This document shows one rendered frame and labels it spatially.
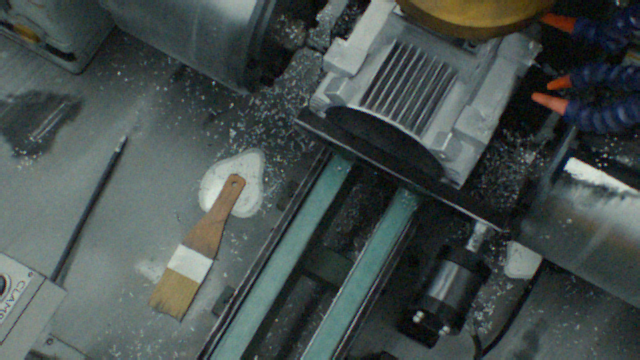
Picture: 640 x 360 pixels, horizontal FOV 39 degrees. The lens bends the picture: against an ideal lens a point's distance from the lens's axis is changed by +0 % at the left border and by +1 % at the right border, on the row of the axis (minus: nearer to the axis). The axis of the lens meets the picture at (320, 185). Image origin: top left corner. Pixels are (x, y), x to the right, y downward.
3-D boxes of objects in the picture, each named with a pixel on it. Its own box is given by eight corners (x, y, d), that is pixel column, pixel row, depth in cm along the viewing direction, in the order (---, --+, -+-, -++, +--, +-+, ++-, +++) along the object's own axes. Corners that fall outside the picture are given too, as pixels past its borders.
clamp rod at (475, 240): (475, 221, 98) (478, 216, 96) (491, 230, 97) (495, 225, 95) (441, 284, 95) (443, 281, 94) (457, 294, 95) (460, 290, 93)
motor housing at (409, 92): (386, 7, 114) (401, -79, 96) (522, 76, 112) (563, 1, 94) (307, 136, 109) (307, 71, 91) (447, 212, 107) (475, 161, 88)
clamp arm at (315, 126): (507, 219, 98) (304, 110, 102) (513, 212, 95) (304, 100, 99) (493, 246, 97) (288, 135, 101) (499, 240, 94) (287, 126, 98)
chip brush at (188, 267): (222, 169, 121) (222, 167, 120) (256, 185, 120) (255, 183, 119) (145, 306, 115) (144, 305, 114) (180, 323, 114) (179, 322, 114)
